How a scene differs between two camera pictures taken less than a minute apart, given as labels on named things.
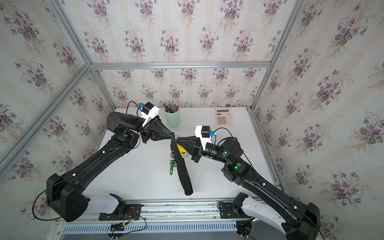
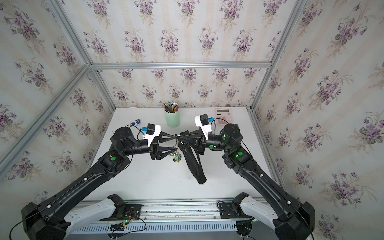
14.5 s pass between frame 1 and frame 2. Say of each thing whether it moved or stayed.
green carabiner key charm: moved
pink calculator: stayed
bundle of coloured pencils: stayed
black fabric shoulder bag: moved
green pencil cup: stayed
